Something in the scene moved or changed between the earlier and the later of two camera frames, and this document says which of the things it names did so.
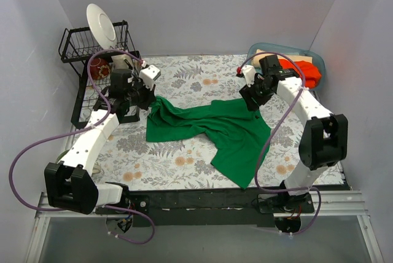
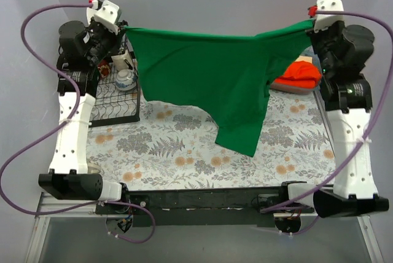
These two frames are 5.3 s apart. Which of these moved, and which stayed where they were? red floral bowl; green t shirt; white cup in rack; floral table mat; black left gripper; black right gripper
Moved: black right gripper; black left gripper; green t shirt
Stayed: white cup in rack; floral table mat; red floral bowl
